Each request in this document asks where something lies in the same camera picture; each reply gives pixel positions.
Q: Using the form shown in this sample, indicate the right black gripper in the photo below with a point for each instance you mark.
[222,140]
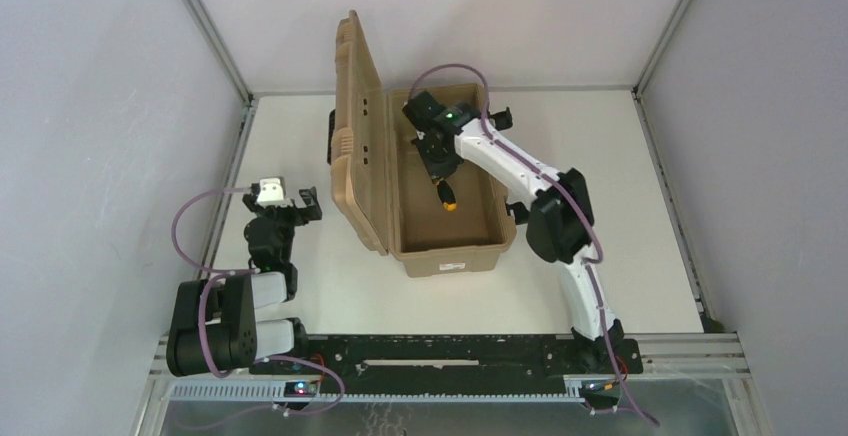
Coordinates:
[436,166]

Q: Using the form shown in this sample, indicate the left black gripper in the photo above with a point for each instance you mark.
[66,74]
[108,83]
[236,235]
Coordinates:
[281,209]

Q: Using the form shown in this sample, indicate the orange black handled screwdriver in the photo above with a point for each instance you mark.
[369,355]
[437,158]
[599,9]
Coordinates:
[446,195]

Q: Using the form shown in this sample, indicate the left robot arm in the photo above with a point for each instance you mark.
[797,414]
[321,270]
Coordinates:
[214,327]

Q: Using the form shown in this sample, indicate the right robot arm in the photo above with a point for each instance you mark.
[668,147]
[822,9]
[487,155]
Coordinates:
[553,206]

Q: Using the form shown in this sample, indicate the tan plastic toolbox bin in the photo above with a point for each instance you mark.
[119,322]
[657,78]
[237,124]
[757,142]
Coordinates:
[380,184]

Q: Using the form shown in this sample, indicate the small green-lit circuit board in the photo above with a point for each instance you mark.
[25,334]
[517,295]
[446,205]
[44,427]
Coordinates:
[301,389]

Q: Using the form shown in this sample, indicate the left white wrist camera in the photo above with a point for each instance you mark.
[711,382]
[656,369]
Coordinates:
[271,192]

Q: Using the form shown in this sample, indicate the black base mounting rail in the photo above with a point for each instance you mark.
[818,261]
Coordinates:
[455,365]

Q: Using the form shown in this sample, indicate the aluminium frame front rail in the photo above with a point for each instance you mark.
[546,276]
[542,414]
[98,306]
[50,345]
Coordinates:
[694,358]

